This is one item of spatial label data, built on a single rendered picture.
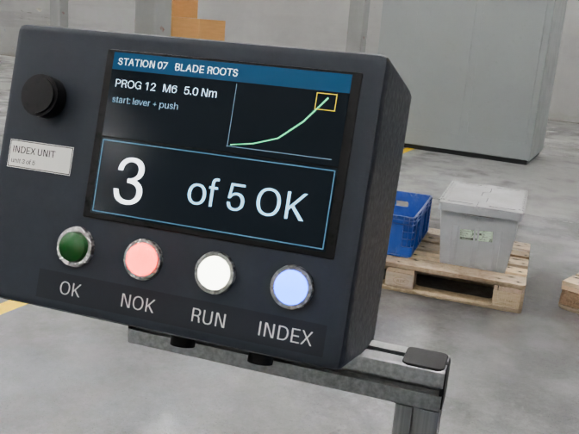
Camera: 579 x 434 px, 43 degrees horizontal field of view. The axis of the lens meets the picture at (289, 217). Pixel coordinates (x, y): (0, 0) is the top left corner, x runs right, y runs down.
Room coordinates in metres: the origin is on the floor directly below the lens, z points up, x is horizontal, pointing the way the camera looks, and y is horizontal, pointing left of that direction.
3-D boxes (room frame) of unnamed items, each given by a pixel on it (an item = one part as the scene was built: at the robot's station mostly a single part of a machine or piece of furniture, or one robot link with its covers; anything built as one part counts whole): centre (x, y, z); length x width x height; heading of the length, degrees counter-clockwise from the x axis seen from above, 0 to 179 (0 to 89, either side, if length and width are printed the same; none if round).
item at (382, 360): (0.49, 0.00, 1.04); 0.24 x 0.03 x 0.03; 73
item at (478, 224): (3.75, -1.02, 0.31); 0.60 x 0.42 x 0.33; 162
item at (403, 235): (3.91, -0.54, 0.25); 0.60 x 0.41 x 0.22; 162
